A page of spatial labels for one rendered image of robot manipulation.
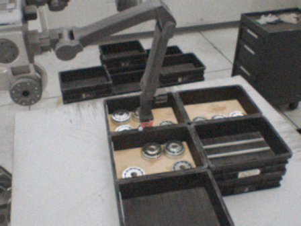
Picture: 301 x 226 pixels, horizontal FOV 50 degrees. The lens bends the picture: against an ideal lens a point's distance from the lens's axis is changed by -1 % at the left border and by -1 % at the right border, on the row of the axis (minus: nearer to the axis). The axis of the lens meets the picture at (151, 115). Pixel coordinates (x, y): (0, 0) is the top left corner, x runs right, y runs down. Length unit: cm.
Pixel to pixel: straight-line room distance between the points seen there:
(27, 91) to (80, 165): 48
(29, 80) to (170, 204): 81
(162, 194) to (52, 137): 81
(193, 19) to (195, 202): 377
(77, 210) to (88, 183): 16
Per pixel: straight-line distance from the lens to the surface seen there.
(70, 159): 181
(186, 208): 140
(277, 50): 295
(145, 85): 146
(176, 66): 302
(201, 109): 189
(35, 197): 168
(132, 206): 140
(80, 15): 446
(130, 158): 158
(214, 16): 506
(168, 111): 186
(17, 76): 156
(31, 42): 120
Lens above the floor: 194
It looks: 37 degrees down
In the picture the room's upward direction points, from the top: straight up
